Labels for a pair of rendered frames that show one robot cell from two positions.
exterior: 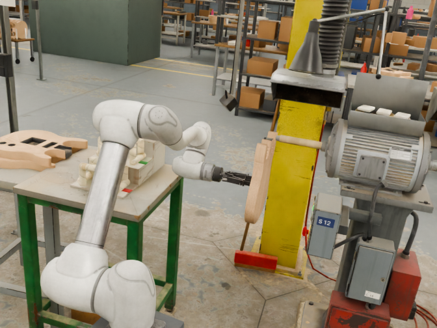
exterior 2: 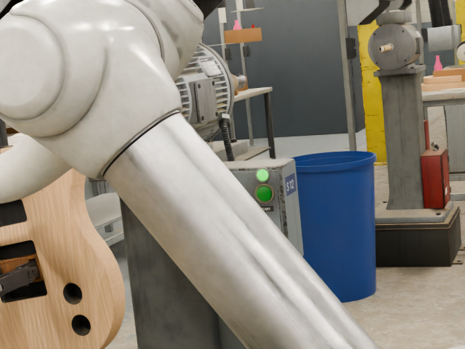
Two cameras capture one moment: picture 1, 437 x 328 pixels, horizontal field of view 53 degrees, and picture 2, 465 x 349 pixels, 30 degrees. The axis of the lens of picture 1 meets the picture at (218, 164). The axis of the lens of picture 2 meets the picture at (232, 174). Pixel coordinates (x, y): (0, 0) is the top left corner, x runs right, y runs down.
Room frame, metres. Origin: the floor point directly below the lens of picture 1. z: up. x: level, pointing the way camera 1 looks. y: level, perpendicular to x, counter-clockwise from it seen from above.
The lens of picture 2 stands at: (1.33, 1.23, 1.35)
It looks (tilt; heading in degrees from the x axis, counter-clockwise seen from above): 8 degrees down; 278
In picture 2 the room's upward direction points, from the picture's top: 6 degrees counter-clockwise
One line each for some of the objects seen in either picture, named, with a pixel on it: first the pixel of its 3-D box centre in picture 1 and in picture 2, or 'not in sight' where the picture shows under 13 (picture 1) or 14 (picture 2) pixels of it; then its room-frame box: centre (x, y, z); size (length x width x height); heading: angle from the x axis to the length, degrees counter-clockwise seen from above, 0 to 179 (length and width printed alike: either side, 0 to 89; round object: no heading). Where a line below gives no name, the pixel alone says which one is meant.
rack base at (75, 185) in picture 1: (104, 185); not in sight; (1.85, 0.52, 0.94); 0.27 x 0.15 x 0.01; 76
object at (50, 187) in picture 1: (107, 243); not in sight; (1.97, 0.54, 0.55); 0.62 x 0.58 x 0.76; 76
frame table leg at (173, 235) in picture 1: (173, 246); not in sight; (2.14, 0.21, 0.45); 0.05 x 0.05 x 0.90; 76
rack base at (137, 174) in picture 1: (121, 166); not in sight; (2.00, 0.48, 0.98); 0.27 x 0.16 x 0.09; 76
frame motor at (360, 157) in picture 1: (376, 156); (156, 100); (1.74, -0.65, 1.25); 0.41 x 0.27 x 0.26; 76
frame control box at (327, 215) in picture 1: (341, 232); (254, 220); (1.53, -0.51, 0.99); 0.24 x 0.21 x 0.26; 76
